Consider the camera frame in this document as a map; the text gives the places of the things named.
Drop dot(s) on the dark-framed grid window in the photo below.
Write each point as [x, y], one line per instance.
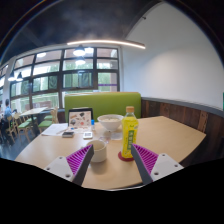
[46, 83]

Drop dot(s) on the white footed bowl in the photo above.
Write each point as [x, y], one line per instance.
[110, 121]

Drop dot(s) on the wooden chairs with green seats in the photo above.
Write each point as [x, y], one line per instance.
[23, 125]

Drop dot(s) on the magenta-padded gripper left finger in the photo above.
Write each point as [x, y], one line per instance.
[58, 168]

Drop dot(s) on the sticker-covered black tablet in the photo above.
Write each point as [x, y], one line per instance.
[80, 119]

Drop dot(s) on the long linear ceiling light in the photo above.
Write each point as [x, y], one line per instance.
[106, 42]

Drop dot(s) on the white ribbed mug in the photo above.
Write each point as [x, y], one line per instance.
[99, 151]

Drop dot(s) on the yellow drink bottle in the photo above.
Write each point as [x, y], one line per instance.
[130, 133]

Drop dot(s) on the person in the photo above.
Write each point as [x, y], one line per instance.
[7, 111]

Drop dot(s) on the small dark flat box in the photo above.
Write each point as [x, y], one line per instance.
[68, 134]

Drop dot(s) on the small white device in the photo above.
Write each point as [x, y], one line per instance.
[87, 135]

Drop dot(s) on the flat round red coaster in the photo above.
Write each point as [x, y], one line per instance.
[121, 157]

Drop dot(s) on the small blue-capped bottle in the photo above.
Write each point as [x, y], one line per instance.
[92, 125]

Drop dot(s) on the green upholstered bench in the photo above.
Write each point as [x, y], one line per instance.
[110, 101]

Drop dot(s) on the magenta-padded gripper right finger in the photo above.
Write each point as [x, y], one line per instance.
[165, 166]

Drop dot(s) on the light wooden dining table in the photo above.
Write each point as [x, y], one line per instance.
[33, 111]

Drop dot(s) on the white paper sheets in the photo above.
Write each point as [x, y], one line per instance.
[55, 129]

